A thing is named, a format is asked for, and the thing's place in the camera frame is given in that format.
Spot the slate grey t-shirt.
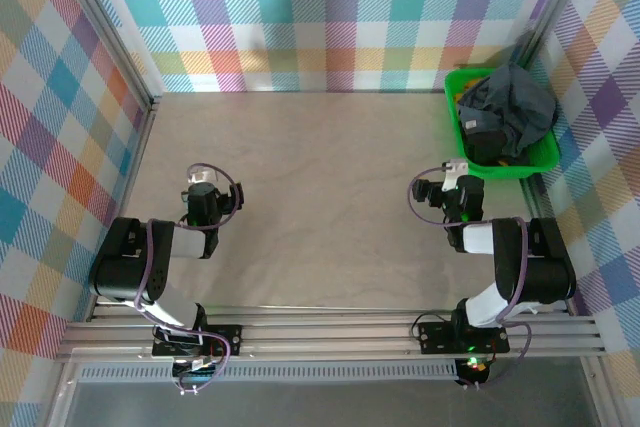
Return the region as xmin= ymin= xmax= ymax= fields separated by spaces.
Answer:
xmin=455 ymin=63 xmax=559 ymax=159

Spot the green plastic basket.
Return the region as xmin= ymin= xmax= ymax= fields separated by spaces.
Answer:
xmin=443 ymin=68 xmax=561 ymax=181

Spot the yellow t-shirt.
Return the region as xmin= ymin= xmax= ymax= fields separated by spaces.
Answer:
xmin=451 ymin=75 xmax=485 ymax=106

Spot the small controller board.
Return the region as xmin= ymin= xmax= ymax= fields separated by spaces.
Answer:
xmin=171 ymin=356 xmax=224 ymax=384
xmin=457 ymin=355 xmax=494 ymax=387

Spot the grey bottom panel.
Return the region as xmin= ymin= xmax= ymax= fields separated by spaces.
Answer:
xmin=59 ymin=380 xmax=601 ymax=427

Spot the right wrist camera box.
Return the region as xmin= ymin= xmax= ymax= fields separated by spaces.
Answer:
xmin=441 ymin=159 xmax=470 ymax=193

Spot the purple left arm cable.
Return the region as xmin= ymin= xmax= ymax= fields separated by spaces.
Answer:
xmin=132 ymin=161 xmax=247 ymax=397

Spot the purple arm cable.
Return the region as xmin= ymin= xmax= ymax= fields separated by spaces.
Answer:
xmin=132 ymin=161 xmax=247 ymax=397
xmin=409 ymin=165 xmax=534 ymax=391

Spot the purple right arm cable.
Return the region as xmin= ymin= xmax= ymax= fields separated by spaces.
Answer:
xmin=409 ymin=165 xmax=534 ymax=391

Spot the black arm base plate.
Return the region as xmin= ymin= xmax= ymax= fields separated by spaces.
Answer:
xmin=416 ymin=319 xmax=512 ymax=355
xmin=151 ymin=324 xmax=244 ymax=359

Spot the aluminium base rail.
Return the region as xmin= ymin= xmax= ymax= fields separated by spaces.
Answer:
xmin=53 ymin=304 xmax=609 ymax=364

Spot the aluminium frame post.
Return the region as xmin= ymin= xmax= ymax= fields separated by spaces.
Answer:
xmin=47 ymin=0 xmax=164 ymax=116
xmin=517 ymin=0 xmax=601 ymax=73

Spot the grey slotted cable duct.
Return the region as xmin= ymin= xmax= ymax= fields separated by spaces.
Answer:
xmin=74 ymin=364 xmax=462 ymax=384

